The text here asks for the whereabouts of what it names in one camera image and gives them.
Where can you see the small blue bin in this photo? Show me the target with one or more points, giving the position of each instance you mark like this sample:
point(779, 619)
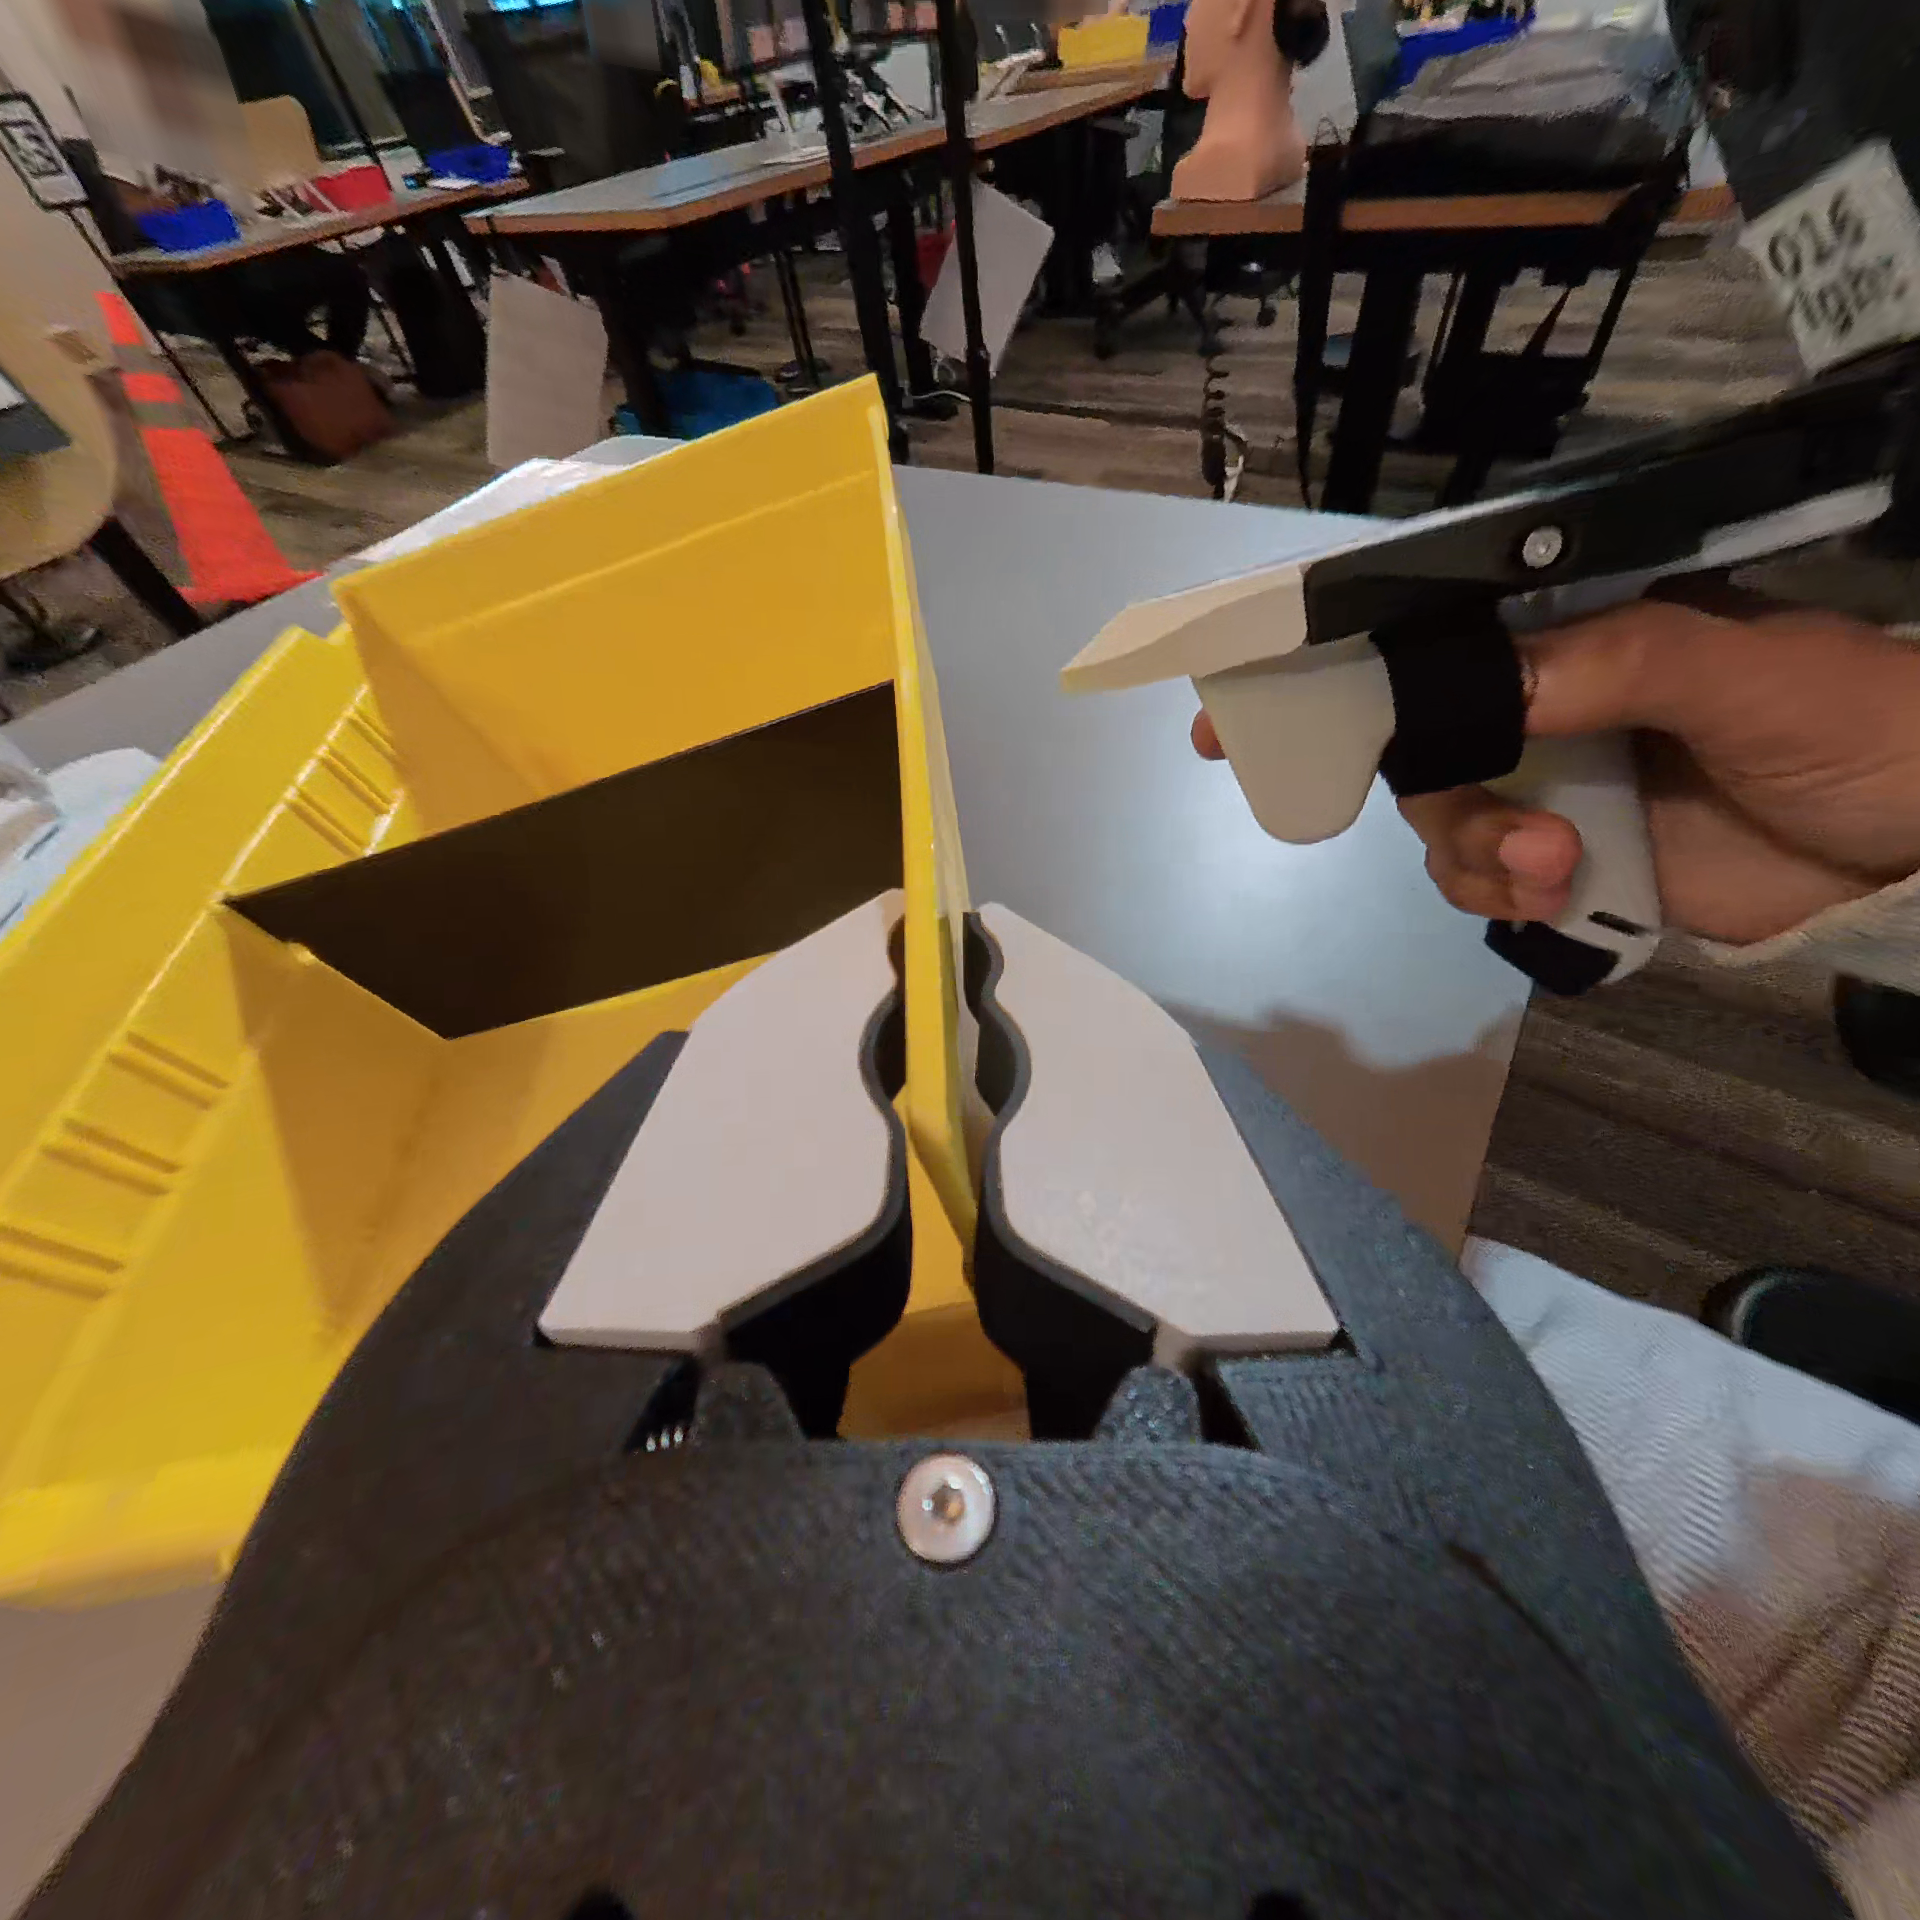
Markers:
point(469, 162)
point(189, 228)

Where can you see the person's dark shoe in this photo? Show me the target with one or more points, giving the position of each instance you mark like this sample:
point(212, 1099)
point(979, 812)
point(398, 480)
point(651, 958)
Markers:
point(1831, 1335)

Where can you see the black stand pole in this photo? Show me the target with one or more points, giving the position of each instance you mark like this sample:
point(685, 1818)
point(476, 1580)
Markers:
point(854, 224)
point(969, 301)

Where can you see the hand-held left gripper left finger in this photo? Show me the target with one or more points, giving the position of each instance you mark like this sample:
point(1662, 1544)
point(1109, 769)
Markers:
point(751, 1141)

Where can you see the beige chair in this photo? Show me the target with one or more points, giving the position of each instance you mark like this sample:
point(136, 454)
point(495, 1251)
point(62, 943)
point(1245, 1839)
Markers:
point(52, 502)

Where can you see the black bin divider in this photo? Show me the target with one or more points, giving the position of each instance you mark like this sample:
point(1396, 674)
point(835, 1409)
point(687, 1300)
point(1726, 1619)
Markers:
point(630, 871)

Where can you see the person's right hand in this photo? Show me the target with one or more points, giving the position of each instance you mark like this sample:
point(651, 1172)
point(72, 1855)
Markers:
point(1770, 751)

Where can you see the beige mannequin head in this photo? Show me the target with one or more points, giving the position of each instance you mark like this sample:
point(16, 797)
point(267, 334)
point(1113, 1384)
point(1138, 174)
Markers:
point(1245, 135)

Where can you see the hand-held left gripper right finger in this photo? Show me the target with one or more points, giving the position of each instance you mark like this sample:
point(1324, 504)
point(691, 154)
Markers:
point(1141, 1184)

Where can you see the yellow plastic bin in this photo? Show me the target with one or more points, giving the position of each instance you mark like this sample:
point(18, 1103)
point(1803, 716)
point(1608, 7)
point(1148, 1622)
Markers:
point(601, 600)

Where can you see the brown bag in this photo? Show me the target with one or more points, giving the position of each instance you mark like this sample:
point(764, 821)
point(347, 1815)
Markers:
point(322, 405)

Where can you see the table with small bins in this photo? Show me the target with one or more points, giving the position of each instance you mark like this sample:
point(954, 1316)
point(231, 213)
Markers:
point(374, 206)

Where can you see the white cloth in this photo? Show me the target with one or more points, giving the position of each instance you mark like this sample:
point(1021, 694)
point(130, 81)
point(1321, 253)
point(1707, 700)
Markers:
point(39, 824)

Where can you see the wood-edged table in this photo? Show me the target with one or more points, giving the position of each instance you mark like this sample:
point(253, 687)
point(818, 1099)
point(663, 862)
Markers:
point(1350, 214)

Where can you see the printed tag sign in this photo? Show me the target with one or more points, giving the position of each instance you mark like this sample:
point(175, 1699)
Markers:
point(32, 151)

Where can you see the black bag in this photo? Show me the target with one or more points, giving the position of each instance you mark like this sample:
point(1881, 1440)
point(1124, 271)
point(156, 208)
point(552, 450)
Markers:
point(1515, 120)

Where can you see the small yellow bin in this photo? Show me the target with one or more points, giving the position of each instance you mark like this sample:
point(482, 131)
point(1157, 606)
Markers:
point(1113, 42)

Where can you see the blue bag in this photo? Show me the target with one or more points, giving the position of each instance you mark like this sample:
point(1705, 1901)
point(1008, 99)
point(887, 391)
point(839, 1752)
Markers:
point(712, 403)

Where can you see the small red bin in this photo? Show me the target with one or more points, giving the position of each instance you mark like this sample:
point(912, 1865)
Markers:
point(352, 189)

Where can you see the person's pale knit clothing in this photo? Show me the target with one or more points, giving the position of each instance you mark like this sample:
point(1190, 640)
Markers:
point(1724, 1500)

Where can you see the long grey-topped table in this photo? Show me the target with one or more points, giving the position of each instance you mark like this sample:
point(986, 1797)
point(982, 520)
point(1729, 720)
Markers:
point(751, 181)

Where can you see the orange traffic cone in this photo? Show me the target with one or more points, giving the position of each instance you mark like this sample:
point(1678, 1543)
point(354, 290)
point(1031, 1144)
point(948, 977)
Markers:
point(203, 480)

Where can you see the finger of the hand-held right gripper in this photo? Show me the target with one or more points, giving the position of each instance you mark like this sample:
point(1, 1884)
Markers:
point(1215, 630)

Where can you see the person's right forearm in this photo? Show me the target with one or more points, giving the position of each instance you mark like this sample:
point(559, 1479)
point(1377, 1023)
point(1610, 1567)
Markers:
point(1831, 914)

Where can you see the white board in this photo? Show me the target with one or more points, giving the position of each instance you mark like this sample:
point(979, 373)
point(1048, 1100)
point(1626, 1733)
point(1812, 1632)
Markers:
point(990, 271)
point(542, 375)

